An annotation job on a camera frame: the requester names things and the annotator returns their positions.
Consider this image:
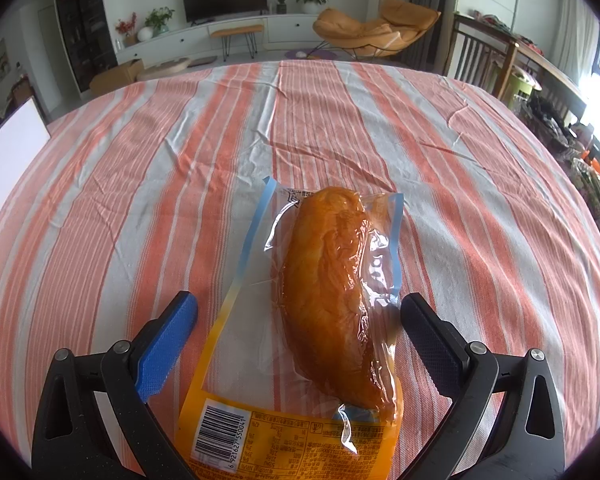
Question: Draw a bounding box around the orange chicken breast packet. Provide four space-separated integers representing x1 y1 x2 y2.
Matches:
175 179 403 479

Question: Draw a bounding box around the striped orange tablecloth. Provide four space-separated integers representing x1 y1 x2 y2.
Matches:
0 61 600 458

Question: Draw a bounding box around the white cardboard box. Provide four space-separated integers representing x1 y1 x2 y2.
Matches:
0 99 50 211

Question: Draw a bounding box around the cardboard box on floor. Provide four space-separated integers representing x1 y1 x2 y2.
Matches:
90 58 144 96

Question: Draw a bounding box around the dark wooden chair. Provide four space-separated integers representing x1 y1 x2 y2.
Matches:
443 13 520 100

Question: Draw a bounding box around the red flower arrangement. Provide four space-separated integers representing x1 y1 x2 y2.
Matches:
114 12 137 47

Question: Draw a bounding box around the white sheer curtain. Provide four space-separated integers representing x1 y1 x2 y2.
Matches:
550 0 600 87

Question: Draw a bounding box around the white vase green plant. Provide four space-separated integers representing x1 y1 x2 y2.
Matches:
137 6 175 42

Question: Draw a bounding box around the white tv cabinet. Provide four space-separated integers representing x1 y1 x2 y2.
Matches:
116 14 321 66

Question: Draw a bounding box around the orange lounge chair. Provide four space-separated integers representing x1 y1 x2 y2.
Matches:
313 0 438 58

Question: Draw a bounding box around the wooden bench stool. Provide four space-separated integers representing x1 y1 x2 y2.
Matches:
209 23 266 63

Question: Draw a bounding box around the black display cabinet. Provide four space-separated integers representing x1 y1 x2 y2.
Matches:
55 0 118 93

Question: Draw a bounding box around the grey curtain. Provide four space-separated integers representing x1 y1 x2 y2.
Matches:
409 0 454 72

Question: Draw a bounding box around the small dark potted plant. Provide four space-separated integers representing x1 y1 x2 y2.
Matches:
275 0 287 14

